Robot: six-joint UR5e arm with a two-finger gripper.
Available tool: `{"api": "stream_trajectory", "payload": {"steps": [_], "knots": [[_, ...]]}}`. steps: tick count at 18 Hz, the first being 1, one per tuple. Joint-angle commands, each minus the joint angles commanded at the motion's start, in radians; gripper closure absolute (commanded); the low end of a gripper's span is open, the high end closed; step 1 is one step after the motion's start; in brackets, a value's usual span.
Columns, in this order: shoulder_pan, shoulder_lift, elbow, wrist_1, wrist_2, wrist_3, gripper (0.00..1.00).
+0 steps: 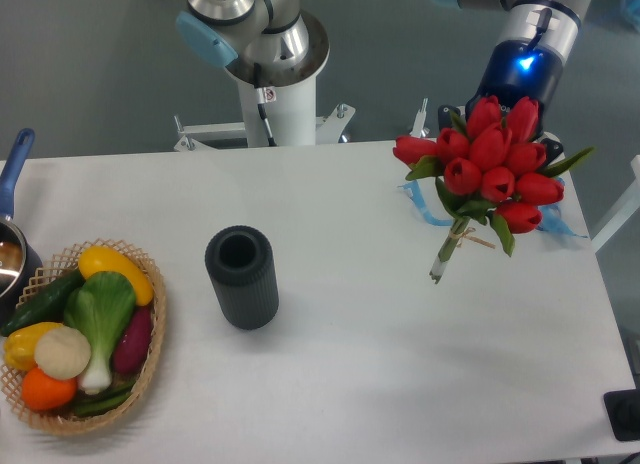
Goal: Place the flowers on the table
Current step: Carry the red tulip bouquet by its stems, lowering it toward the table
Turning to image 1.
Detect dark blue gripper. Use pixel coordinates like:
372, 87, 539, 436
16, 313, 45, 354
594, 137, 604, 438
437, 40, 564, 164

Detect red tulip bouquet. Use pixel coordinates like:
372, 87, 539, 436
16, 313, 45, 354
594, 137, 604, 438
393, 96, 593, 282

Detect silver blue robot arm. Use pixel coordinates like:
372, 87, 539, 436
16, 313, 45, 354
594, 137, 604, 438
432, 0, 591, 117

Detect silver robot arm with base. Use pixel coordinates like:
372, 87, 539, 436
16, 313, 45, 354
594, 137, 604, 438
176, 0, 329, 147

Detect light blue ribbon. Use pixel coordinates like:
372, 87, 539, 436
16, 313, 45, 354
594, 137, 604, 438
400, 181, 588, 238

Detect dark grey ribbed vase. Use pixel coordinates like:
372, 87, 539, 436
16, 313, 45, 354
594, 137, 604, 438
205, 225, 279, 330

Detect black device at table edge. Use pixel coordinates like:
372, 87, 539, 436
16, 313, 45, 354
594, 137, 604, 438
603, 389, 640, 442

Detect purple sweet potato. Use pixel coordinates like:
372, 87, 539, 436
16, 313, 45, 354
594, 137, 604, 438
112, 306, 152, 374

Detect green bok choy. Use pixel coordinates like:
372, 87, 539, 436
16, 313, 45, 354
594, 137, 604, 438
64, 271, 136, 395

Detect green bean pods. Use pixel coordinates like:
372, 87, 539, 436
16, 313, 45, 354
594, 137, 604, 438
71, 380, 134, 418

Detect green cucumber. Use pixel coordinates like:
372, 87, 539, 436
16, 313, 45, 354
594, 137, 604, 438
1, 269, 85, 337

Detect white garlic bulb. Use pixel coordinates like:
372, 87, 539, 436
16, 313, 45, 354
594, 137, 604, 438
34, 326, 91, 380

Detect yellow bell pepper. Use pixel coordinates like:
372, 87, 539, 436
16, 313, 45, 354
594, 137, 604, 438
3, 322, 62, 371

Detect orange fruit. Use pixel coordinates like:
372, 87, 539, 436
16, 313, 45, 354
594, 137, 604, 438
21, 367, 77, 411

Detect white frame at right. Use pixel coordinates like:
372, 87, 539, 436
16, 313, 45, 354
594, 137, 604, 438
591, 155, 639, 253

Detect white metal base frame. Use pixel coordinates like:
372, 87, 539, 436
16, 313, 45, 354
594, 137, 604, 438
173, 98, 429, 152

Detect blue handled saucepan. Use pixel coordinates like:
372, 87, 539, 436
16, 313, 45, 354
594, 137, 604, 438
1, 128, 42, 325

